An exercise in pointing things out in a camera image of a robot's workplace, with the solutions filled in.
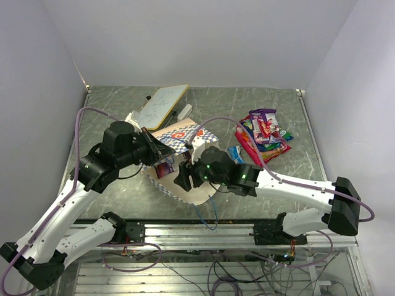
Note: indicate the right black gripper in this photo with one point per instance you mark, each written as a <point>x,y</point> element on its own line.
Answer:
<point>182,178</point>

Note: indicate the red snack pack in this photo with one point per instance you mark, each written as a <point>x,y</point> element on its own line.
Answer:
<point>268,124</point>

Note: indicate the white marker eraser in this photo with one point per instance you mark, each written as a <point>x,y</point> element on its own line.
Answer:
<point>185,112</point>

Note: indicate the aluminium frame rail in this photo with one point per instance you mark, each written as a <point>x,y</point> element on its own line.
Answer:
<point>233,236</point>

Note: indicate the blue white snack pack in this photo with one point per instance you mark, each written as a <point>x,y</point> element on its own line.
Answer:
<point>235,154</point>

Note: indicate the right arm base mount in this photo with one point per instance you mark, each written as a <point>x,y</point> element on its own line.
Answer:
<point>266,232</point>

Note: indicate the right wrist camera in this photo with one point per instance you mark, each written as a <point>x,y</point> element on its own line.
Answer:
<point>198,146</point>

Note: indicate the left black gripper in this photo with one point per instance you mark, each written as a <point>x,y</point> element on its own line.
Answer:
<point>156,150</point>

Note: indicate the blue checkered paper bag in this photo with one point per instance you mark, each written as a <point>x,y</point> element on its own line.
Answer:
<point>176,136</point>

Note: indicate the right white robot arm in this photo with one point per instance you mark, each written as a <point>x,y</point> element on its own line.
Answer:
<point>334,206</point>

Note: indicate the blue snack bag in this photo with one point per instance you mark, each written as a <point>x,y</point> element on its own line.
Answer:
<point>262,147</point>

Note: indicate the black marker pen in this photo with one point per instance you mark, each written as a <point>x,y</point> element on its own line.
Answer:
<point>170,117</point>

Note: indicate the pink snack bag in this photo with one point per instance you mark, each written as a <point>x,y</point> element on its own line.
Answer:
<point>240,129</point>

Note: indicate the purple snack pack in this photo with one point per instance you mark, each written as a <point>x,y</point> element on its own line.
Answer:
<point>255,114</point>
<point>164,169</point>

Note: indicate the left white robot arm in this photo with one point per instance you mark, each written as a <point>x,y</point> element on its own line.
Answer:
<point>42,254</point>

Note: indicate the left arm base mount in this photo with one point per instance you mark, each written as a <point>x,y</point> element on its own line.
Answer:
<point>129,232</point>

